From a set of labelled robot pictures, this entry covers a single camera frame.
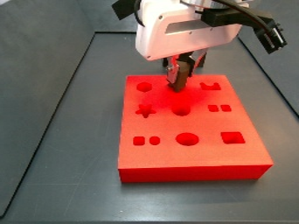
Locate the dark grey curved holder block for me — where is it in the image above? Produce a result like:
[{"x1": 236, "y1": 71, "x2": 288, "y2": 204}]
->
[{"x1": 163, "y1": 54, "x2": 207, "y2": 67}]

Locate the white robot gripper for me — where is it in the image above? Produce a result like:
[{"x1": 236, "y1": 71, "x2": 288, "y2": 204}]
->
[{"x1": 135, "y1": 0, "x2": 240, "y2": 84}]

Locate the red foam shape-sorting block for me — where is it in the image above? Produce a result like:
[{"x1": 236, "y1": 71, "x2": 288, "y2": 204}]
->
[{"x1": 118, "y1": 75, "x2": 274, "y2": 183}]

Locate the black camera mount with cable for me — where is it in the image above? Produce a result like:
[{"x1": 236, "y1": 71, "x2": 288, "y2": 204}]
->
[{"x1": 200, "y1": 0, "x2": 287, "y2": 53}]

